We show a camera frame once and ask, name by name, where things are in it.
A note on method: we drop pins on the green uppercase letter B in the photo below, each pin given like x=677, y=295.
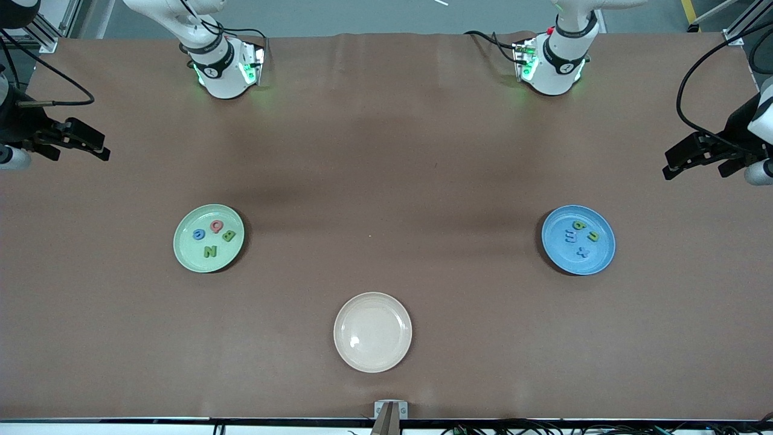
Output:
x=232, y=237

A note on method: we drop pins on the blue lowercase letter m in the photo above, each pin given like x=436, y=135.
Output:
x=570, y=236

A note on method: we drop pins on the blue lowercase letter x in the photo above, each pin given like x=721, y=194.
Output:
x=582, y=252

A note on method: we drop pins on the green uppercase letter N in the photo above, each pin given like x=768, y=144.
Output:
x=209, y=251

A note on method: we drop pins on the aluminium frame profile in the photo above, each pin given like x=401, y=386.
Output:
x=746, y=24
x=42, y=33

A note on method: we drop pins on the brown table cover cloth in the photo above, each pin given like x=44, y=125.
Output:
x=121, y=338

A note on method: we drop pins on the light green plate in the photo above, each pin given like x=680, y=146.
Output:
x=208, y=260

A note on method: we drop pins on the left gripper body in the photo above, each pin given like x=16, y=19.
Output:
x=735, y=129

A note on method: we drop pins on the grey metal mount bracket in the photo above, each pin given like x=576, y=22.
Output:
x=401, y=409

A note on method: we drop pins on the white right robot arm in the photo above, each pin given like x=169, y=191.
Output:
x=220, y=72

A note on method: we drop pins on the beige plate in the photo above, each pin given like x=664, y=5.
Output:
x=372, y=332

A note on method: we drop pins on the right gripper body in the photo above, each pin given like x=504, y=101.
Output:
x=16, y=125

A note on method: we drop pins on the red uppercase letter Q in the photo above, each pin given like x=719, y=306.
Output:
x=213, y=226

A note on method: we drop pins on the brown tapered pole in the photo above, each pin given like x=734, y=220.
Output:
x=385, y=426

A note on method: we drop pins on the blue plate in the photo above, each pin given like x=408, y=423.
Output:
x=578, y=263

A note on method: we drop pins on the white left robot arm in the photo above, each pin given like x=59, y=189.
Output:
x=558, y=66

